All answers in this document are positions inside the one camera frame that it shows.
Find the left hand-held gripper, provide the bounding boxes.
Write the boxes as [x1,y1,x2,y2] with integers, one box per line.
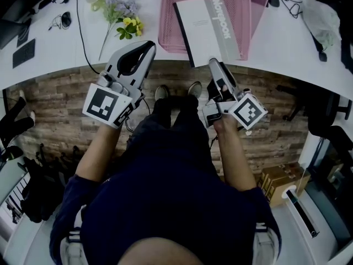
[82,40,157,129]

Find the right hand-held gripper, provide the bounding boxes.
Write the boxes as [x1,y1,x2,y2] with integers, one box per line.
[202,58,268,131]

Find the white grey book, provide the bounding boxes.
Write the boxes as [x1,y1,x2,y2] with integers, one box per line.
[173,0,243,68]

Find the pink mesh tray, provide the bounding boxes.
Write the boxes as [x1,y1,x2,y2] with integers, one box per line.
[157,0,274,61]

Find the person's left forearm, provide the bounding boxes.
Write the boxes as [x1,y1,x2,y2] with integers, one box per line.
[74,119,124,183]

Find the person's right forearm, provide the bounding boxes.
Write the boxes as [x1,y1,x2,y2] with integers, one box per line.
[213,114,258,192]

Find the person's right shoe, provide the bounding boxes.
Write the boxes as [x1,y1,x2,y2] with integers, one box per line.
[187,81,203,99]

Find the person's shoe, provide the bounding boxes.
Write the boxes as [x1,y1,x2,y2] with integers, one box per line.
[154,84,170,102]
[187,81,203,99]

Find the person's left shoe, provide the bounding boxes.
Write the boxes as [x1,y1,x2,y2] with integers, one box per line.
[154,84,170,102]

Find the artificial flower bunch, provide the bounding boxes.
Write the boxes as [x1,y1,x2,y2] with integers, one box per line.
[98,0,145,62]

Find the person's dark trousers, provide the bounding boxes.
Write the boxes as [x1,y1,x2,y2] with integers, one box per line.
[125,94,218,176]

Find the black perforated pad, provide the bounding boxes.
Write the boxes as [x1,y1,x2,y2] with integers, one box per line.
[12,38,36,69]

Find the black office chair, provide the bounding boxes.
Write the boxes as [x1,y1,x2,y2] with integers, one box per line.
[275,83,353,160]

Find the brown cardboard box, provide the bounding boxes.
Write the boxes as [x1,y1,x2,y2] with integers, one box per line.
[258,163,312,207]

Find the white plastic bag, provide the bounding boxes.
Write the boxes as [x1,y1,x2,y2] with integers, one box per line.
[302,0,341,46]

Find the row of black monitors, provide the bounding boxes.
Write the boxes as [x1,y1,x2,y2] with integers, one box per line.
[0,0,67,49]

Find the person's navy shirt torso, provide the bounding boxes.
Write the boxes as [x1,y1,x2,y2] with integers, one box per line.
[49,147,282,265]

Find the black backpack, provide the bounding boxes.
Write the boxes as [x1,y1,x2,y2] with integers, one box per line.
[19,145,83,223]

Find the white tower appliance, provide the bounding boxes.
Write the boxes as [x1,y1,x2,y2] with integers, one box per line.
[281,185,321,240]

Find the person's head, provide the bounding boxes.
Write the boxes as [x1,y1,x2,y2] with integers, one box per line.
[121,237,210,265]

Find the thin black earphone cable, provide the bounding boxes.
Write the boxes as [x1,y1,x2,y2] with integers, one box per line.
[48,13,63,31]

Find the looped black cable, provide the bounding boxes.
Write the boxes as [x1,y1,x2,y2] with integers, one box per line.
[280,0,303,19]

